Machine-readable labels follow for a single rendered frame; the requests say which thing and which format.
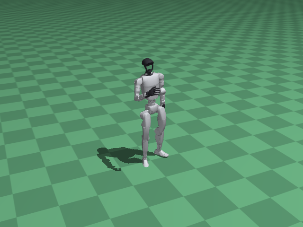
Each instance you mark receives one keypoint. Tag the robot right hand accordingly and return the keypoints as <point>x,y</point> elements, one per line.
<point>152,92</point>

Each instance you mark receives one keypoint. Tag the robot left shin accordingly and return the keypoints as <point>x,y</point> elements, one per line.
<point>159,141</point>

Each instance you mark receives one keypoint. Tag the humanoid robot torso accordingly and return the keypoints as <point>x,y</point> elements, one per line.
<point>148,83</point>

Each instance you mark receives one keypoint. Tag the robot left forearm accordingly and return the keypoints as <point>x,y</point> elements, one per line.
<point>162,99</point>

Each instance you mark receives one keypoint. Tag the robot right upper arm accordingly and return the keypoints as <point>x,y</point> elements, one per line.
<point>137,87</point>

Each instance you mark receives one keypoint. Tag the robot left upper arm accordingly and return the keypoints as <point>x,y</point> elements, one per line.
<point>161,83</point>

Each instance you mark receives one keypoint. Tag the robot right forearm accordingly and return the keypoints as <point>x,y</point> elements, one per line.
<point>140,97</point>

